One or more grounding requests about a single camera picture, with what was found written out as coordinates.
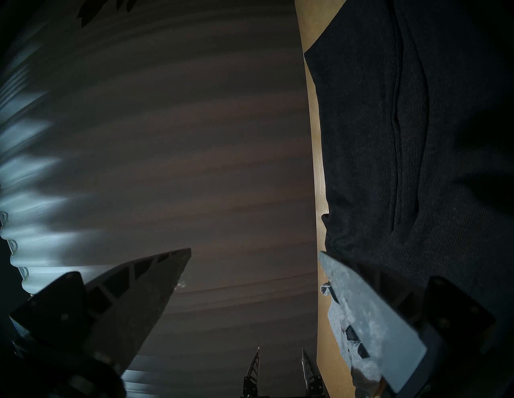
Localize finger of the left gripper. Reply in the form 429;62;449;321
301;347;324;397
242;347;261;397

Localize grey shorts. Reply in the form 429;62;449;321
320;281;387;398

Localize black shorts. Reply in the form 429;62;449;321
304;0;514;321

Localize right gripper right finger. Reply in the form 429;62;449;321
318;251;497;394

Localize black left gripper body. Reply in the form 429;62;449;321
240;393;330;398

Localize tall dark leafy plant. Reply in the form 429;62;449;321
76;0;139;28

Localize brown pleated curtain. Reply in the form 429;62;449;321
0;0;320;398

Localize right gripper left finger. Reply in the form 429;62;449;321
10;248;192;374

